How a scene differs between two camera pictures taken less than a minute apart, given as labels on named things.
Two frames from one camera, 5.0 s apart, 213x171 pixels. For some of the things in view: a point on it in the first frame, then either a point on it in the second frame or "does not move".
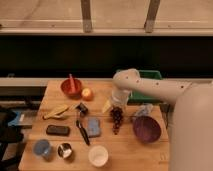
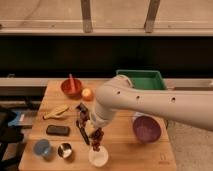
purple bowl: [146, 129] does not move
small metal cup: [64, 150] does not move
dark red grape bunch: [117, 114] to [96, 139]
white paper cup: [98, 155] does not move
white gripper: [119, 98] to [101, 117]
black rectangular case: [58, 130] does not move
